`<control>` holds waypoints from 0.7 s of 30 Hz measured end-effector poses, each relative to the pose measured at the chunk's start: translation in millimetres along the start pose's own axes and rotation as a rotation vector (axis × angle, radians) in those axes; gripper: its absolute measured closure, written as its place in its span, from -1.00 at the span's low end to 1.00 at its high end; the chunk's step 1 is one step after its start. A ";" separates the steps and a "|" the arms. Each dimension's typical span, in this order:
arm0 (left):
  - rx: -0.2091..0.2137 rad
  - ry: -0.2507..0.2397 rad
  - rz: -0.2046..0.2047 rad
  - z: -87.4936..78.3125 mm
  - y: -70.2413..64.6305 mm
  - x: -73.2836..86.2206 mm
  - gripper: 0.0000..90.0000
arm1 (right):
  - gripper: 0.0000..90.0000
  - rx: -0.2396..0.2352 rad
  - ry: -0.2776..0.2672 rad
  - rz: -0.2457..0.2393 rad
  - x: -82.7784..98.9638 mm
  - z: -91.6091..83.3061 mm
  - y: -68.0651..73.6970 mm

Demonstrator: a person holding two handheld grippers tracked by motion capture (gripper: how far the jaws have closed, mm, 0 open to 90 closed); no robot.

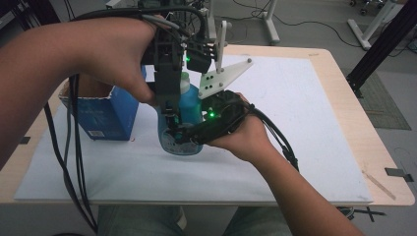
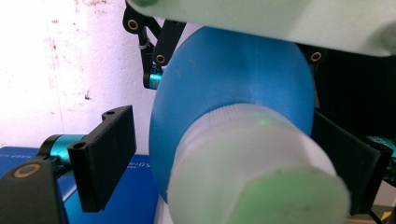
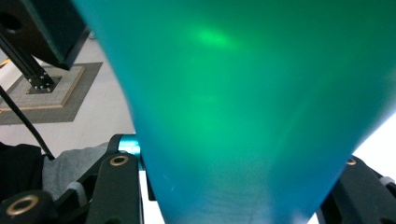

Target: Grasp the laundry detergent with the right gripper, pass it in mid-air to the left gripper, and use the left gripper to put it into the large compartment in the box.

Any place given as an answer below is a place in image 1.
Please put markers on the grey tape strip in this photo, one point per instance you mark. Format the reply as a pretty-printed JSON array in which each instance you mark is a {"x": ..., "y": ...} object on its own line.
[
  {"x": 398, "y": 173},
  {"x": 24, "y": 140}
]

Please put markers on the white metal stand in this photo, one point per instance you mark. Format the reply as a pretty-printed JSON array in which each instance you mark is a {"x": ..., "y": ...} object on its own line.
[
  {"x": 271, "y": 23},
  {"x": 370, "y": 29}
]

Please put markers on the black frame post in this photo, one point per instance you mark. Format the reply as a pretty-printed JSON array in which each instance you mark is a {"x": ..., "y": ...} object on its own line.
[{"x": 383, "y": 46}]

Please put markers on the thin wooden stick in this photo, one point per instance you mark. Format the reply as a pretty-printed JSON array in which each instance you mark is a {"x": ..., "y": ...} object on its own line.
[{"x": 378, "y": 185}]

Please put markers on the white foam mat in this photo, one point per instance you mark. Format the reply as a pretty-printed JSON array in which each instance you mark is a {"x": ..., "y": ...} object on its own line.
[{"x": 278, "y": 131}]

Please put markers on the person's left leg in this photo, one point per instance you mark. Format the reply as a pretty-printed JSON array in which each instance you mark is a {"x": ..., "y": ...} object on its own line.
[{"x": 137, "y": 223}]

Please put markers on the person's leg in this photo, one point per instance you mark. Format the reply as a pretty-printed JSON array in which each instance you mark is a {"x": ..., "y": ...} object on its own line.
[
  {"x": 255, "y": 224},
  {"x": 137, "y": 223}
]

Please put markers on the person's left hand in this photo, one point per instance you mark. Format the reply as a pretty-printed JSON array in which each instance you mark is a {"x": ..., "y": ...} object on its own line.
[{"x": 111, "y": 49}]

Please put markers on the blue bottle with white cap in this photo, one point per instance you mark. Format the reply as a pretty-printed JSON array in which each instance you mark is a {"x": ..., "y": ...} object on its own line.
[{"x": 190, "y": 101}]

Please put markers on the person's right leg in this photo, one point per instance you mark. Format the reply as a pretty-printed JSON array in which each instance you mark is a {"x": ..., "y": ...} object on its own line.
[{"x": 255, "y": 224}]

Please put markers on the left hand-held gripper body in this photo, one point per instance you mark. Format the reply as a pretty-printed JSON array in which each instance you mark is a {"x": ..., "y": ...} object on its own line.
[{"x": 167, "y": 72}]

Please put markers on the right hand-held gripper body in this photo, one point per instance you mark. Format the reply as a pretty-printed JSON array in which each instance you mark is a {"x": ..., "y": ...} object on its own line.
[{"x": 223, "y": 111}]

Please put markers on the blue cardboard box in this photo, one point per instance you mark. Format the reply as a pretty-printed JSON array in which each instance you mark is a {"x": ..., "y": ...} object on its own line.
[{"x": 108, "y": 118}]

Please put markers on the grey floor mat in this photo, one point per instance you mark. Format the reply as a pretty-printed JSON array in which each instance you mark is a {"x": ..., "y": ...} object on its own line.
[{"x": 383, "y": 105}]

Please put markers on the office chair base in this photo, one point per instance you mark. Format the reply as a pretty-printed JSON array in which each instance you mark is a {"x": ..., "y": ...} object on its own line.
[{"x": 364, "y": 10}]

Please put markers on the person's right hand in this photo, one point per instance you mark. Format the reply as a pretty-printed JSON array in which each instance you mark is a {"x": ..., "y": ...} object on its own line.
[{"x": 249, "y": 137}]

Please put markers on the grey metal stand leg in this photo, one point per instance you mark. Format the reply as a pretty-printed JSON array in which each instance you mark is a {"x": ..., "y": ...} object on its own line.
[{"x": 210, "y": 19}]

